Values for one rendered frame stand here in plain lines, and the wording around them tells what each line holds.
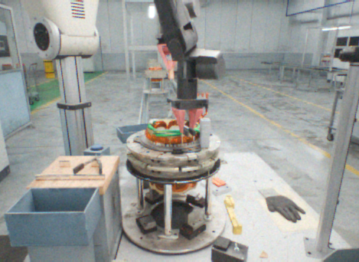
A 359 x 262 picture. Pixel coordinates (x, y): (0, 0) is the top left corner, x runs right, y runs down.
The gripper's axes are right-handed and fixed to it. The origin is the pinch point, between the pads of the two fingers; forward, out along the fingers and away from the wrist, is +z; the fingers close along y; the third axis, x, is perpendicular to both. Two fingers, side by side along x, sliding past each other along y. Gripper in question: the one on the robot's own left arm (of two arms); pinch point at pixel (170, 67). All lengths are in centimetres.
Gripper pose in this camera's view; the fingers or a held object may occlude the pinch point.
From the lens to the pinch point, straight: 87.4
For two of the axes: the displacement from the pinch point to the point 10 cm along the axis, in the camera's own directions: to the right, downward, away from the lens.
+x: -9.8, 0.3, 1.9
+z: 0.3, 10.0, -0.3
